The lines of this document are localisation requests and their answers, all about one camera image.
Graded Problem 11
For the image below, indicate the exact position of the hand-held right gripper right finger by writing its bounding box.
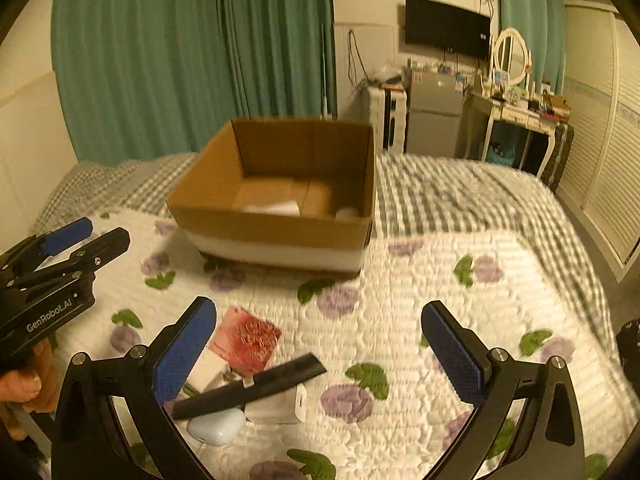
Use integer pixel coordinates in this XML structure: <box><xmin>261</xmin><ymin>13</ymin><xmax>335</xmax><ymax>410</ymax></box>
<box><xmin>421</xmin><ymin>300</ymin><xmax>587</xmax><ymax>480</ymax></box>

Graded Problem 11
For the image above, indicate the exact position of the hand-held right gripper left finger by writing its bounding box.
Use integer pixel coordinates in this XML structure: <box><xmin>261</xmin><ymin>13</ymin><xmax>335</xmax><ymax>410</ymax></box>
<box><xmin>52</xmin><ymin>296</ymin><xmax>218</xmax><ymax>480</ymax></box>

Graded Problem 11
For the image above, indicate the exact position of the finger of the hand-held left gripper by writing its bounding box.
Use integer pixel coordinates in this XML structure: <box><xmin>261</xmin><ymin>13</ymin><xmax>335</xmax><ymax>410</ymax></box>
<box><xmin>10</xmin><ymin>227</ymin><xmax>132</xmax><ymax>293</ymax></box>
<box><xmin>0</xmin><ymin>218</ymin><xmax>94</xmax><ymax>273</ymax></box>

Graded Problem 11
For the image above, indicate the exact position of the small white box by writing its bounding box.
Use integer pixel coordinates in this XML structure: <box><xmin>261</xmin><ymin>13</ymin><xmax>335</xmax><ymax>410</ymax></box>
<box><xmin>182</xmin><ymin>349</ymin><xmax>237</xmax><ymax>397</ymax></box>

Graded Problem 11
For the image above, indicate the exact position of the red patterned card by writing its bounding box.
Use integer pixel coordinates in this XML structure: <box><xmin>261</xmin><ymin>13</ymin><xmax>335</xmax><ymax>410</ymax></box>
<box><xmin>209</xmin><ymin>307</ymin><xmax>283</xmax><ymax>379</ymax></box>

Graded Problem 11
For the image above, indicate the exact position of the light blue earbuds case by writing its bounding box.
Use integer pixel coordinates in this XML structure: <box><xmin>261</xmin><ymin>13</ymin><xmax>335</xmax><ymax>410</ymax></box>
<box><xmin>187</xmin><ymin>407</ymin><xmax>247</xmax><ymax>446</ymax></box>

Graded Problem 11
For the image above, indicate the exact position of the black sheath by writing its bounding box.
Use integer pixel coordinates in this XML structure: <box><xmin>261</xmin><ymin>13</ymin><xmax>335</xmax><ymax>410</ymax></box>
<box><xmin>172</xmin><ymin>353</ymin><xmax>327</xmax><ymax>420</ymax></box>

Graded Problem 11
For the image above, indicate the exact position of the white charger box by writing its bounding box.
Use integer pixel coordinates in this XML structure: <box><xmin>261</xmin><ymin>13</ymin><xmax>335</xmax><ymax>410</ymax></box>
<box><xmin>244</xmin><ymin>383</ymin><xmax>310</xmax><ymax>425</ymax></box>

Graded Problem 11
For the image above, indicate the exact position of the brown cardboard box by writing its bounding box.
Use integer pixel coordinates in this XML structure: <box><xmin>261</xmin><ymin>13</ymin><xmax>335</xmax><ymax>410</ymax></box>
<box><xmin>166</xmin><ymin>118</ymin><xmax>377</xmax><ymax>277</ymax></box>

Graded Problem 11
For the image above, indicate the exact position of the person's left hand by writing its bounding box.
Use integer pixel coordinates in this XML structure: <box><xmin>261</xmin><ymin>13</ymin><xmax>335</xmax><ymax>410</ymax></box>
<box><xmin>0</xmin><ymin>337</ymin><xmax>56</xmax><ymax>442</ymax></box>

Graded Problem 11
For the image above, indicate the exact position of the floral white quilt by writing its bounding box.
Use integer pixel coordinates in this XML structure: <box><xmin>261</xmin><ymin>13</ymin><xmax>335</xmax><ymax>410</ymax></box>
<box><xmin>30</xmin><ymin>206</ymin><xmax>637</xmax><ymax>480</ymax></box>

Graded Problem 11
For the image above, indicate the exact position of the green checked bedsheet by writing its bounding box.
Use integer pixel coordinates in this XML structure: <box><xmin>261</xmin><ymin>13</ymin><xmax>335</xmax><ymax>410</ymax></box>
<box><xmin>34</xmin><ymin>152</ymin><xmax>617</xmax><ymax>357</ymax></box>

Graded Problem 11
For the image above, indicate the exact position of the white flat packet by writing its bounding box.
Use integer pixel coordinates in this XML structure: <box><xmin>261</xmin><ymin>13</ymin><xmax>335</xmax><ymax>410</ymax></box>
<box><xmin>243</xmin><ymin>200</ymin><xmax>301</xmax><ymax>217</ymax></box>

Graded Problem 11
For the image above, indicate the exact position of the black bag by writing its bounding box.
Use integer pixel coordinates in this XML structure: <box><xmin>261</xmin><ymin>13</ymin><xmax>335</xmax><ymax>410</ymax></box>
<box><xmin>615</xmin><ymin>318</ymin><xmax>640</xmax><ymax>387</ymax></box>

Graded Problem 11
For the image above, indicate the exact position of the wide green curtain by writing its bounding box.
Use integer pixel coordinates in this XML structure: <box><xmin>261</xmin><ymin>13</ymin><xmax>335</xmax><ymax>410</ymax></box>
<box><xmin>50</xmin><ymin>0</ymin><xmax>337</xmax><ymax>167</ymax></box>

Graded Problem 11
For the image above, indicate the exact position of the blue cloth bag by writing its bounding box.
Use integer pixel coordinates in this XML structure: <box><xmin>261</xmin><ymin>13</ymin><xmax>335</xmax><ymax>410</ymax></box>
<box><xmin>487</xmin><ymin>127</ymin><xmax>521</xmax><ymax>166</ymax></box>

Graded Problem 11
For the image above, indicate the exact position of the dark suitcase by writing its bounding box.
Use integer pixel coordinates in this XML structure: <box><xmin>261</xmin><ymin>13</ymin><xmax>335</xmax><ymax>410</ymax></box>
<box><xmin>542</xmin><ymin>122</ymin><xmax>575</xmax><ymax>194</ymax></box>

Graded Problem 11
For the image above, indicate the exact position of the grey fridge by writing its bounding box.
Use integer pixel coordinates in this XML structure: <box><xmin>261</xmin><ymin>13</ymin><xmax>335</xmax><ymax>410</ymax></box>
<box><xmin>403</xmin><ymin>65</ymin><xmax>474</xmax><ymax>157</ymax></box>

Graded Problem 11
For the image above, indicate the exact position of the white dressing table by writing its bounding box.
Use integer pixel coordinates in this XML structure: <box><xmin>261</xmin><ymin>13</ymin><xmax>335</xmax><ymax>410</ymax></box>
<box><xmin>462</xmin><ymin>87</ymin><xmax>572</xmax><ymax>177</ymax></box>

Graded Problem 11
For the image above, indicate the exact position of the white striped cabinet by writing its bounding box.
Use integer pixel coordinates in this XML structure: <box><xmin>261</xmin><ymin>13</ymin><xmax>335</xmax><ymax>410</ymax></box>
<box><xmin>367</xmin><ymin>84</ymin><xmax>409</xmax><ymax>151</ymax></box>

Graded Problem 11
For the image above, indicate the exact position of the white louvred wardrobe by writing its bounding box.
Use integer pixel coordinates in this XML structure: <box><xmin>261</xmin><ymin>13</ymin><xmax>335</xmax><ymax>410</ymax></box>
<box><xmin>556</xmin><ymin>2</ymin><xmax>640</xmax><ymax>284</ymax></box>

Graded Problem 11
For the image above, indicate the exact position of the white oval mirror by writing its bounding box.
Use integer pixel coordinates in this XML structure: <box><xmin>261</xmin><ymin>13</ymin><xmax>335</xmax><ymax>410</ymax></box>
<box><xmin>489</xmin><ymin>27</ymin><xmax>532</xmax><ymax>86</ymax></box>

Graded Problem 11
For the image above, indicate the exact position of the narrow green curtain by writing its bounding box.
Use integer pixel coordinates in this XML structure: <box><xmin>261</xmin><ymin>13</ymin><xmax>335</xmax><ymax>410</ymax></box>
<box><xmin>494</xmin><ymin>0</ymin><xmax>567</xmax><ymax>94</ymax></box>

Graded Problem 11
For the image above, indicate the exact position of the black wall television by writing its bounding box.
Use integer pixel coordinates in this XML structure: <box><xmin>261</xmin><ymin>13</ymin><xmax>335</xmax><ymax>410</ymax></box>
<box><xmin>403</xmin><ymin>0</ymin><xmax>492</xmax><ymax>60</ymax></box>

